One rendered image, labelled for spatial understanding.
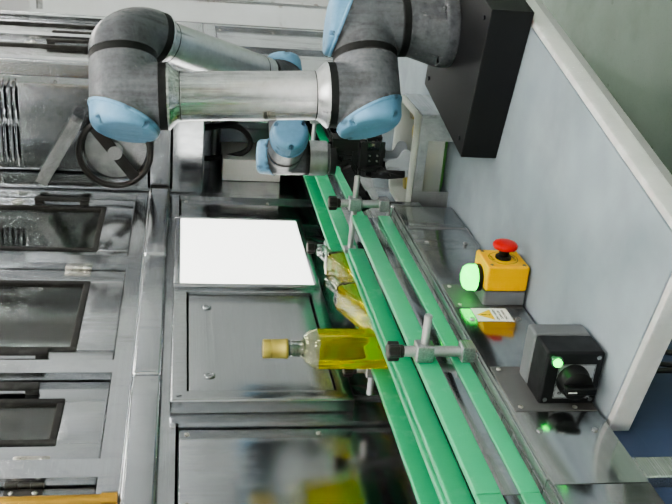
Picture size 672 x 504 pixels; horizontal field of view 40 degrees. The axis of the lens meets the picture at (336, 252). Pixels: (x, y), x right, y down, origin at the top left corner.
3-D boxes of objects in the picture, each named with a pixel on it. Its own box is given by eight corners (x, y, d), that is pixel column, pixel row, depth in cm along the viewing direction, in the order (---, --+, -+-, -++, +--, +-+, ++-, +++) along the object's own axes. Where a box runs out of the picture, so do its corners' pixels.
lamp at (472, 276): (473, 283, 152) (455, 283, 151) (477, 259, 150) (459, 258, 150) (481, 295, 148) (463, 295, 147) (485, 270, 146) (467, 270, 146)
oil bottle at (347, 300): (411, 348, 169) (352, 300, 186) (414, 321, 167) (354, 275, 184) (386, 354, 167) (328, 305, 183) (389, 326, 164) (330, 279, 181)
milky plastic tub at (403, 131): (423, 189, 210) (387, 188, 209) (436, 93, 201) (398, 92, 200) (443, 217, 195) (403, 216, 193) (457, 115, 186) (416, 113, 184)
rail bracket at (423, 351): (470, 352, 137) (383, 352, 134) (477, 308, 134) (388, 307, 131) (477, 366, 133) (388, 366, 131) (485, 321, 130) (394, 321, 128)
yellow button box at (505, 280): (512, 287, 155) (470, 286, 153) (519, 247, 152) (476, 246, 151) (525, 306, 148) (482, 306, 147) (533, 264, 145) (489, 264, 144)
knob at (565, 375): (584, 393, 122) (595, 407, 119) (552, 393, 121) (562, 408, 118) (591, 364, 120) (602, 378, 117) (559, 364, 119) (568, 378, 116)
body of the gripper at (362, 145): (389, 142, 192) (332, 141, 190) (385, 181, 196) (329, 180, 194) (382, 131, 199) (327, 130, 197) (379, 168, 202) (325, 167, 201)
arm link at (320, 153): (309, 180, 193) (305, 167, 201) (330, 181, 194) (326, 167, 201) (311, 147, 190) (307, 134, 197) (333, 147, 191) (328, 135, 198)
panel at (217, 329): (299, 228, 252) (174, 225, 246) (300, 217, 251) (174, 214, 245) (354, 412, 171) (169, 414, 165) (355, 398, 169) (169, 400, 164)
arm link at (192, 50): (74, -2, 160) (277, 71, 195) (74, 56, 157) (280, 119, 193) (112, -28, 152) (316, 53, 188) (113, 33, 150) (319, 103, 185)
